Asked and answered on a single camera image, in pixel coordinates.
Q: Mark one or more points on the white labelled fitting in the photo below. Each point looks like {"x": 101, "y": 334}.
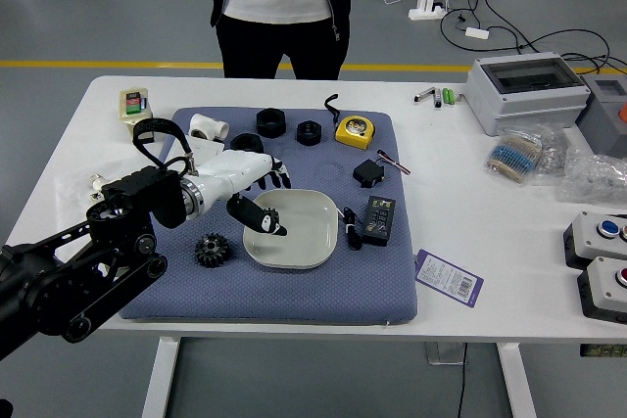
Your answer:
{"x": 95, "y": 183}

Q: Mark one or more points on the grey electrical enclosure box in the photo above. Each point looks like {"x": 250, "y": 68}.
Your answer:
{"x": 529, "y": 105}

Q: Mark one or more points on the clear bracket under table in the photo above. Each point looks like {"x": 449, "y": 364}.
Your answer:
{"x": 443, "y": 354}

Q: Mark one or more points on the white power strip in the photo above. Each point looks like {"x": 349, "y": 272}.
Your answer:
{"x": 426, "y": 13}

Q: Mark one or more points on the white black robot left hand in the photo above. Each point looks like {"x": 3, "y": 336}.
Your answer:
{"x": 235, "y": 171}

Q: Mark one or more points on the white wall switch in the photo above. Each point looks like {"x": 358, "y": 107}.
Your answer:
{"x": 206, "y": 148}

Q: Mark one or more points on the white square plate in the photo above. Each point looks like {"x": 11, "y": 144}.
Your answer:
{"x": 311, "y": 224}

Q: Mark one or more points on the red button control box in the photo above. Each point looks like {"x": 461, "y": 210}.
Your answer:
{"x": 605, "y": 288}

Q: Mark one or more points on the large black hex nut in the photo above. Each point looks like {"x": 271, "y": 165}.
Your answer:
{"x": 270, "y": 123}
{"x": 247, "y": 141}

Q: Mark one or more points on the grey box with orange button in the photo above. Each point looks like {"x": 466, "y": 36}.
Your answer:
{"x": 607, "y": 119}

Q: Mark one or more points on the white pipe tee fitting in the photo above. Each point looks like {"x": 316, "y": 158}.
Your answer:
{"x": 208, "y": 125}

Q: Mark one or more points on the blue-grey cushion mat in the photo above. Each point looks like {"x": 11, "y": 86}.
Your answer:
{"x": 294, "y": 291}

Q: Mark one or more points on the cream push-button switch box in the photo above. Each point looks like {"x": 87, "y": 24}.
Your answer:
{"x": 132, "y": 107}

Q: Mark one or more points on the big black gear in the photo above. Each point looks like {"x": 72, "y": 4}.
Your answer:
{"x": 213, "y": 250}

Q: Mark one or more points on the small black hex nut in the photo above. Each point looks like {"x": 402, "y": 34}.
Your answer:
{"x": 309, "y": 133}

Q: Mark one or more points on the black digital meter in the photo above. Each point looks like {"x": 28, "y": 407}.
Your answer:
{"x": 378, "y": 219}

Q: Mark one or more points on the black and silver stick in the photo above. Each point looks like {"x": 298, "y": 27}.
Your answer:
{"x": 438, "y": 99}

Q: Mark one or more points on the bag of dark components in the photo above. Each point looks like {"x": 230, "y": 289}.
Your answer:
{"x": 553, "y": 153}

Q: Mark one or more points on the dark device under table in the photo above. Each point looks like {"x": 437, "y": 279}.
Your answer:
{"x": 605, "y": 350}

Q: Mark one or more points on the blue button control box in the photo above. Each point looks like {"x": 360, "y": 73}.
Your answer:
{"x": 595, "y": 239}

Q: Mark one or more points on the green battery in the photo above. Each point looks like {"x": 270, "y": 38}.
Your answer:
{"x": 451, "y": 96}
{"x": 446, "y": 96}

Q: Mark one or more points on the bag of blue resistors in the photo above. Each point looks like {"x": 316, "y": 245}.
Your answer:
{"x": 512, "y": 156}

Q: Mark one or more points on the clear bubble wrap bag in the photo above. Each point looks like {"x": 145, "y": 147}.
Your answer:
{"x": 595, "y": 178}

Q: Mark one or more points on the purple paper tag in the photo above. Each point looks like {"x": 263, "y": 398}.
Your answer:
{"x": 448, "y": 278}

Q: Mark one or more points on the white power adapter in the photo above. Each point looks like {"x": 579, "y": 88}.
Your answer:
{"x": 477, "y": 32}

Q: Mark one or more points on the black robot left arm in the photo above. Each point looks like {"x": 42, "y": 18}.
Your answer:
{"x": 73, "y": 271}

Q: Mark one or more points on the yellow tape measure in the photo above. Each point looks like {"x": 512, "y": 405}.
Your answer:
{"x": 355, "y": 131}

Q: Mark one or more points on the small black gear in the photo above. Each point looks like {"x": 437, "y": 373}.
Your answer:
{"x": 272, "y": 215}

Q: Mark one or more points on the white table leg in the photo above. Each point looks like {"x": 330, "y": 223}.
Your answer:
{"x": 161, "y": 379}
{"x": 516, "y": 384}

